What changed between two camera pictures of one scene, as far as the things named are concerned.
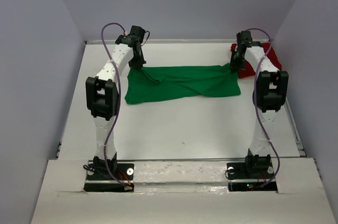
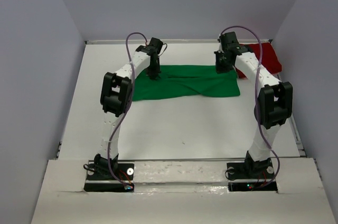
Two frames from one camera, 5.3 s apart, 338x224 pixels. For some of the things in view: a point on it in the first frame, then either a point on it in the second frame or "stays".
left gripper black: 138,64 → 153,74
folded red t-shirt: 248,71 stays
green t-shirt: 152,84 stays
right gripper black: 234,66 → 220,68
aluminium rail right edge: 299,142 stays
